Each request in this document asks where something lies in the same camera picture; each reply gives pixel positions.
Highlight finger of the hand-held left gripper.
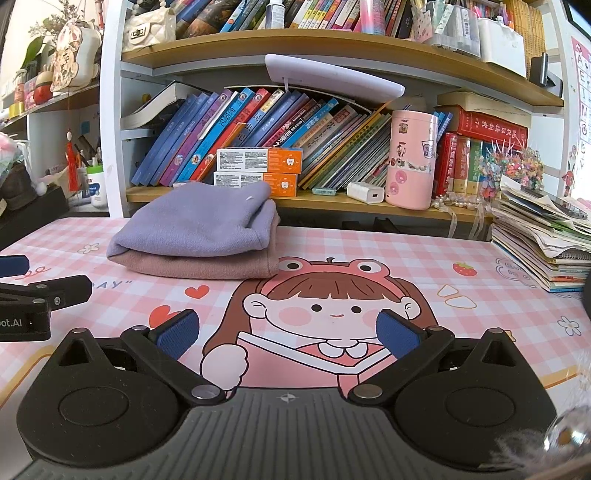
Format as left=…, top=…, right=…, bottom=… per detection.
left=0, top=274, right=92, bottom=309
left=0, top=255, right=31, bottom=278

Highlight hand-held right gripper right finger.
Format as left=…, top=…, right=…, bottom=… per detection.
left=347, top=308, right=527, bottom=407

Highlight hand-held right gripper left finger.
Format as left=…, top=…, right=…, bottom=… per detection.
left=50, top=308, right=227, bottom=407

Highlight purple and pink sweater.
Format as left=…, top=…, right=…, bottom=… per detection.
left=106, top=181, right=281, bottom=280

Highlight black box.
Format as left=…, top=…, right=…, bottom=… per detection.
left=0, top=187, right=70, bottom=250

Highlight brown plush toy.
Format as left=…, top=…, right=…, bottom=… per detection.
left=0, top=161, right=40, bottom=210

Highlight white jar with green lid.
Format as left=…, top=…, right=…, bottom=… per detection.
left=87, top=166, right=109, bottom=208

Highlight red tassel ornament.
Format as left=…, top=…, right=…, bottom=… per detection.
left=65, top=128, right=81, bottom=192

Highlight pink and white wrapped bouquet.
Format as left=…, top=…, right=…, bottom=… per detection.
left=0, top=131, right=26, bottom=185

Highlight white charger plug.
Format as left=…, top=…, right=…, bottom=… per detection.
left=346, top=181, right=386, bottom=205

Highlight white wooden bookshelf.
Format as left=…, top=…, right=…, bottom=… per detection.
left=0, top=0, right=573, bottom=241

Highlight orange and white toothpaste box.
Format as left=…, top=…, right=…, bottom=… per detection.
left=213, top=172, right=298, bottom=198
left=216, top=147, right=303, bottom=175

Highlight stack of booklets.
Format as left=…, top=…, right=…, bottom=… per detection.
left=490, top=185, right=591, bottom=294

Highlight pink sticker tumbler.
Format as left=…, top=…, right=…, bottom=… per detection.
left=385, top=110, right=439, bottom=210

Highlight red round doll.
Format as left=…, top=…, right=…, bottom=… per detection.
left=33, top=69, right=54, bottom=104

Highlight upright thick books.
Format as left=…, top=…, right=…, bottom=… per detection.
left=434, top=131, right=502, bottom=197

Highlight black thick book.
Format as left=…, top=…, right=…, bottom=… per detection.
left=121, top=82, right=200, bottom=130

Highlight green leafy plant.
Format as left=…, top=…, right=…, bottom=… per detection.
left=21, top=36, right=47, bottom=75

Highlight row of colourful children's books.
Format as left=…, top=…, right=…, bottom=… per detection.
left=130, top=88, right=402, bottom=190

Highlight lucky cat figurine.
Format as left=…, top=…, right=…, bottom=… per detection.
left=50, top=21, right=102, bottom=93

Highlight red thick dictionary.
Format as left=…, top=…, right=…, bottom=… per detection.
left=445, top=105, right=529, bottom=146

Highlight cream thick book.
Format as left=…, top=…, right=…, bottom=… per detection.
left=436, top=91, right=532, bottom=114

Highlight cream quilted handbag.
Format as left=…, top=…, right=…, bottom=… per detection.
left=122, top=0, right=177, bottom=54

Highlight white organizer box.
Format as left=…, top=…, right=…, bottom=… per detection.
left=478, top=18, right=527, bottom=78

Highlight black small stand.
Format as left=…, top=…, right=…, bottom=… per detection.
left=529, top=52, right=564, bottom=86

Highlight pink pen holder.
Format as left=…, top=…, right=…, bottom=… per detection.
left=411, top=0, right=437, bottom=42

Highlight pink gradient bottle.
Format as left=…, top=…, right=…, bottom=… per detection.
left=359, top=0, right=386, bottom=35

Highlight row of upright paperback books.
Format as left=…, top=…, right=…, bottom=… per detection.
left=175, top=0, right=416, bottom=33

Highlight white spray bottle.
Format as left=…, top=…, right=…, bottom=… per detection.
left=265, top=0, right=284, bottom=31

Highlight pearl bead string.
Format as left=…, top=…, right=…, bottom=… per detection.
left=431, top=193, right=497, bottom=241

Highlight wall poster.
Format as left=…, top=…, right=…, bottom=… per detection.
left=561, top=37, right=591, bottom=199

